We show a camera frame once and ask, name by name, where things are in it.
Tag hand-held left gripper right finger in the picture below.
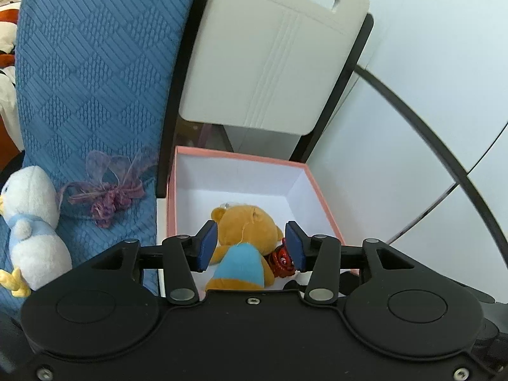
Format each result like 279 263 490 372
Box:
285 220 411 303

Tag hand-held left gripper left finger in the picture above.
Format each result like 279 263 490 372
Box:
92 220 219 306

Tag red glitter toy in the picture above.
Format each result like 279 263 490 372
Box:
267 244 298 279

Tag brown teddy bear blue shirt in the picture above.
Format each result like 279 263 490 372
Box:
204 204 284 291

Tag pink cardboard box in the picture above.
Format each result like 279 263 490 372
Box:
166 145 360 299

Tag purple ribbon bow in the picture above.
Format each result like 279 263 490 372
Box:
59 149 158 230

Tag black curved bar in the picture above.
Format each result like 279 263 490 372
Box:
352 65 508 271

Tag white duck plush toy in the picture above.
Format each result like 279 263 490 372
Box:
0 165 74 297

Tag blue textured cushion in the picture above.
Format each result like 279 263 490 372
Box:
0 0 209 322

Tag white chair black frame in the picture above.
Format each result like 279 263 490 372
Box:
156 0 376 200

